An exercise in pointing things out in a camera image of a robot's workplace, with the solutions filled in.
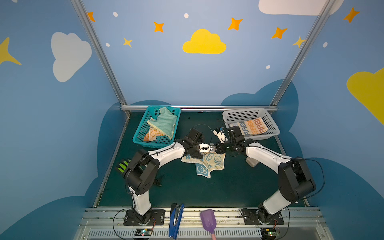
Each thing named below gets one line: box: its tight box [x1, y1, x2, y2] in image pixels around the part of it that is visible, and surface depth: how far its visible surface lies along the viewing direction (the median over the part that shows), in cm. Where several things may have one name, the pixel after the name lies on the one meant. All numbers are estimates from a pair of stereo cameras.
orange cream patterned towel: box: [143, 127, 165, 142], surface depth 107 cm
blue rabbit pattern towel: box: [181, 151, 226, 178], surface depth 94 cm
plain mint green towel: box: [147, 107, 178, 140], surface depth 112 cm
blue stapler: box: [168, 202, 185, 240], surface depth 74 cm
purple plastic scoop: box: [200, 209, 217, 240], surface depth 75 cm
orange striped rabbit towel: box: [229, 117, 268, 136], surface depth 113 cm
